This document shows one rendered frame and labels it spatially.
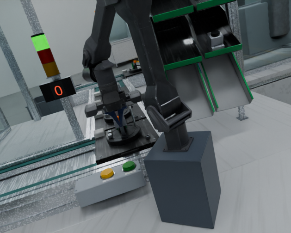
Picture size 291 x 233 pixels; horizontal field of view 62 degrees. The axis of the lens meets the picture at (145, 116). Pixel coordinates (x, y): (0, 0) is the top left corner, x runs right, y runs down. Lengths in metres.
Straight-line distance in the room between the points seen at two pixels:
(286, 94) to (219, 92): 0.94
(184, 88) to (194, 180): 0.47
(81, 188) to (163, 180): 0.27
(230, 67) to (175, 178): 0.59
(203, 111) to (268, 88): 0.90
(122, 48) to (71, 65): 2.81
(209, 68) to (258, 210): 0.57
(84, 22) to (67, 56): 1.65
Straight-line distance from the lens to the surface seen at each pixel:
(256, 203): 0.73
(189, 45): 0.96
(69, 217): 0.86
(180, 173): 0.58
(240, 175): 0.82
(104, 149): 0.92
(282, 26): 1.87
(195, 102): 0.93
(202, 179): 0.57
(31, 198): 0.88
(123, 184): 0.76
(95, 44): 0.71
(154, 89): 0.55
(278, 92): 1.82
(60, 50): 11.40
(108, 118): 1.16
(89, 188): 0.76
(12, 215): 0.93
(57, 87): 1.00
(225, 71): 1.03
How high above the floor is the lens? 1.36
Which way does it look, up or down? 21 degrees down
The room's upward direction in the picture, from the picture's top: 15 degrees counter-clockwise
